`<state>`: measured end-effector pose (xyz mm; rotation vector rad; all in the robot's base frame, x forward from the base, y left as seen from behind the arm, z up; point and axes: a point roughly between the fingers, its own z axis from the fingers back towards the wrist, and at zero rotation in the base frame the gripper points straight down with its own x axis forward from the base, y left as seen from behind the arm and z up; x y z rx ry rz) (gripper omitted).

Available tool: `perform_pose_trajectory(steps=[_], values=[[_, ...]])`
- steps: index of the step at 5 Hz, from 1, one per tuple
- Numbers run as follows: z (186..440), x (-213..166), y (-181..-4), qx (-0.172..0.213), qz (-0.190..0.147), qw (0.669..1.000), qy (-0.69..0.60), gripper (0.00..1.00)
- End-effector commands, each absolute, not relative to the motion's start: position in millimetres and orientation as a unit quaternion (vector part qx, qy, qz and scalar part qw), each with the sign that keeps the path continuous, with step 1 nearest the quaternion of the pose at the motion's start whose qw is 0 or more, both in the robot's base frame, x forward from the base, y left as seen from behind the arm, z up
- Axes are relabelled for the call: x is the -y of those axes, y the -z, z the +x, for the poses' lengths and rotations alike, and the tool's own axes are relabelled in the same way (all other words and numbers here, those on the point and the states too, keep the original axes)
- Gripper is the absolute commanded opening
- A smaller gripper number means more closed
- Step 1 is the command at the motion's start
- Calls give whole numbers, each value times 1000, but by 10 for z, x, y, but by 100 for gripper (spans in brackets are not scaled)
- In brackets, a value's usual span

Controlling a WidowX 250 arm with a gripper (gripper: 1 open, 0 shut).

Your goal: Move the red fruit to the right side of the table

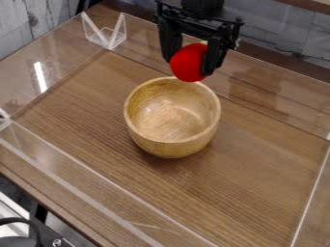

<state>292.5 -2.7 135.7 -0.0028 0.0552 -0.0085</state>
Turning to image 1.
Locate black cable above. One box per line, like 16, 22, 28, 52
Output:
0, 217, 44, 247

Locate clear acrylic tray walls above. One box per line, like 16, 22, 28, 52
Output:
0, 8, 330, 247

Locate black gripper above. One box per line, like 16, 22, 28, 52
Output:
155, 0, 243, 76

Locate red felt fruit green leaf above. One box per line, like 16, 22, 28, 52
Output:
168, 43, 207, 83

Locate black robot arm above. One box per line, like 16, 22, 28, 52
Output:
155, 0, 244, 82

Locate light wooden bowl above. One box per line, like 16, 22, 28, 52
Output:
124, 77, 221, 158

